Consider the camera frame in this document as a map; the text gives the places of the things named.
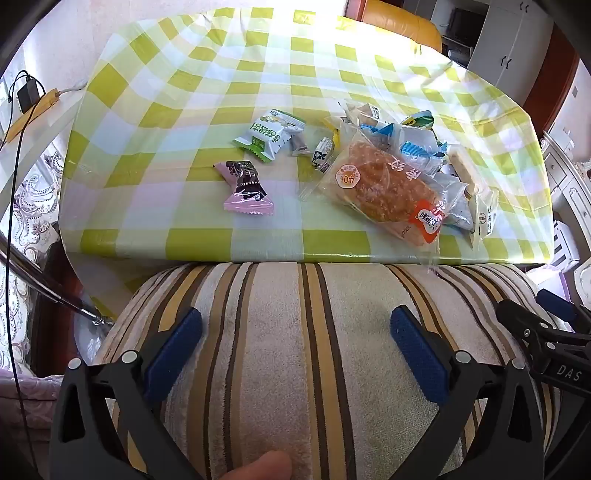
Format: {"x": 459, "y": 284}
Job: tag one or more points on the green white snack packet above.
{"x": 268, "y": 134}

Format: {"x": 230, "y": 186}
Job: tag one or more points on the clear beige bar packet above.
{"x": 464, "y": 170}

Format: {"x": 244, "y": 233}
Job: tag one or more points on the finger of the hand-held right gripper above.
{"x": 556, "y": 305}
{"x": 521, "y": 323}

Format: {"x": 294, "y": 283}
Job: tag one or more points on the striped fabric cushion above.
{"x": 277, "y": 346}

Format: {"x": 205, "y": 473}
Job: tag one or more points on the black white small candy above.
{"x": 323, "y": 154}

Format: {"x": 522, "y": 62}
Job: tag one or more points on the person's left hand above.
{"x": 263, "y": 468}

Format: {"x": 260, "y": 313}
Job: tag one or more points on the pink candy packet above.
{"x": 242, "y": 184}

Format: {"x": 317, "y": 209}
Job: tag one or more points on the yellow power strip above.
{"x": 46, "y": 99}

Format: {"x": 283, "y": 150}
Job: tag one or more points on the white slatted stool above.
{"x": 565, "y": 244}

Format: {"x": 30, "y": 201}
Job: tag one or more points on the blue white snack packet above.
{"x": 420, "y": 154}
{"x": 455, "y": 203}
{"x": 383, "y": 134}

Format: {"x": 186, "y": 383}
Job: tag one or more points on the pink cloth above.
{"x": 23, "y": 397}

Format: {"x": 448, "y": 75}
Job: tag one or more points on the small grey candy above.
{"x": 299, "y": 145}

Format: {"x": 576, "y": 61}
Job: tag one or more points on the black power adapter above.
{"x": 28, "y": 94}

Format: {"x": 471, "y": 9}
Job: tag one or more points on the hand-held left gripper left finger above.
{"x": 178, "y": 350}

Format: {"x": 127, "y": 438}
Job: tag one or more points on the metal pole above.
{"x": 46, "y": 286}

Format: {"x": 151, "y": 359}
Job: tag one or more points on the orange leather armchair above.
{"x": 397, "y": 18}

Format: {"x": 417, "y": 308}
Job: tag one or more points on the purple rimmed white cardboard box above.
{"x": 554, "y": 281}

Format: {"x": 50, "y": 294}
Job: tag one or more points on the ornate white dresser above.
{"x": 565, "y": 161}

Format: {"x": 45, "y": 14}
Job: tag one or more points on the large clear bread packet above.
{"x": 378, "y": 184}

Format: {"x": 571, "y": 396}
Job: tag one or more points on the patterned lace curtain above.
{"x": 37, "y": 207}

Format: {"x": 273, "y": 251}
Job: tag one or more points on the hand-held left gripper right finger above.
{"x": 418, "y": 350}

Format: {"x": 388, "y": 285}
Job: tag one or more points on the green checkered tablecloth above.
{"x": 194, "y": 152}

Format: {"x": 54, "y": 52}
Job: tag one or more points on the white cabinet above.
{"x": 512, "y": 41}

